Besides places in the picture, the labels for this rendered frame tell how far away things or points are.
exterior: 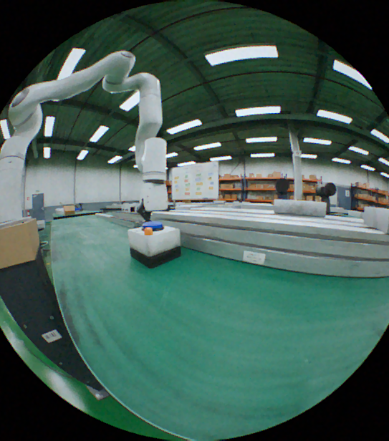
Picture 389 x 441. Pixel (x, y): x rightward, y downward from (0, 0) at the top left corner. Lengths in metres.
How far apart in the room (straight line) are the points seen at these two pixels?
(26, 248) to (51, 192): 11.02
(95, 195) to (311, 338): 11.99
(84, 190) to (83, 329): 11.61
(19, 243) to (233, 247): 0.50
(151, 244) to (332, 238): 0.30
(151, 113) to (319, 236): 0.57
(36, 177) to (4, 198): 11.19
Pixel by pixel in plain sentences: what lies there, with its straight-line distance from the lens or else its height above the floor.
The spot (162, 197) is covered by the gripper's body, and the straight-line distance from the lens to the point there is 0.47.
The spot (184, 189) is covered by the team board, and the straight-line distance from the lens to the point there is 3.76.
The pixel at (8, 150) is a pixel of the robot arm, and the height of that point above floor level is 1.07.
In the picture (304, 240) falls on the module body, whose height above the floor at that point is 0.84.
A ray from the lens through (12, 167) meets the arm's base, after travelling 0.51.
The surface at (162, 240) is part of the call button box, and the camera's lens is 0.23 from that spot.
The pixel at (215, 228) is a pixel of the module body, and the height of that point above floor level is 0.84.
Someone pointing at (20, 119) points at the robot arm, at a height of 1.18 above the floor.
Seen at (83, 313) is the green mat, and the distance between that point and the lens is 0.18.
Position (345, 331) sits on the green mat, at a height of 0.78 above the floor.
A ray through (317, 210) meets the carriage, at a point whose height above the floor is 0.88.
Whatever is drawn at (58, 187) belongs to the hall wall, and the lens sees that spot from 11.46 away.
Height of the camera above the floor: 0.89
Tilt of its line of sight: 8 degrees down
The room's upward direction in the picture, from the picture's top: straight up
